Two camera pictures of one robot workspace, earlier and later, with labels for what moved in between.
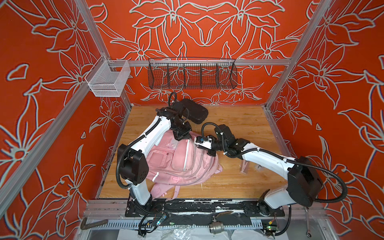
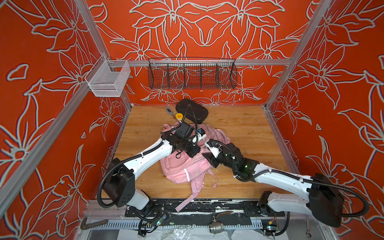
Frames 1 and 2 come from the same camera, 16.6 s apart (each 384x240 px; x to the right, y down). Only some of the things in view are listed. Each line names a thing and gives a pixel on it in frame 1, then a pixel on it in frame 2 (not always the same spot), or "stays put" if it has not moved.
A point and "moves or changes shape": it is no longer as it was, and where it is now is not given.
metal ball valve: [217, 227] stays put
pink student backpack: [173, 162] moves or changes shape
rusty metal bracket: [84, 226] stays put
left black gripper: [186, 134] -> [195, 149]
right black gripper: [210, 152] -> [211, 158]
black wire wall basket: [192, 73] stays put
